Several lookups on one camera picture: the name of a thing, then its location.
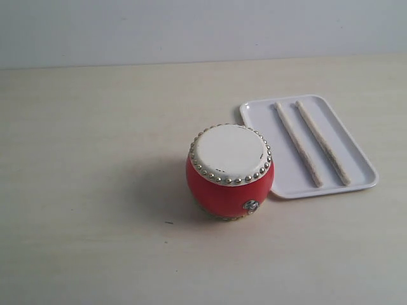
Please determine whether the white wooden drumstick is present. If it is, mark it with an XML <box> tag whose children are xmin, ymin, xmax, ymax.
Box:
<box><xmin>275</xmin><ymin>102</ymin><xmax>323</xmax><ymax>187</ymax></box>
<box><xmin>295</xmin><ymin>100</ymin><xmax>350</xmax><ymax>186</ymax></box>

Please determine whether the small red drum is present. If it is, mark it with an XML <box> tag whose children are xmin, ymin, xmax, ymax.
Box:
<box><xmin>186</xmin><ymin>124</ymin><xmax>275</xmax><ymax>220</ymax></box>

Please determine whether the white plastic tray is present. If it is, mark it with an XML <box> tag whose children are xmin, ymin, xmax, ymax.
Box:
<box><xmin>240</xmin><ymin>95</ymin><xmax>378</xmax><ymax>199</ymax></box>

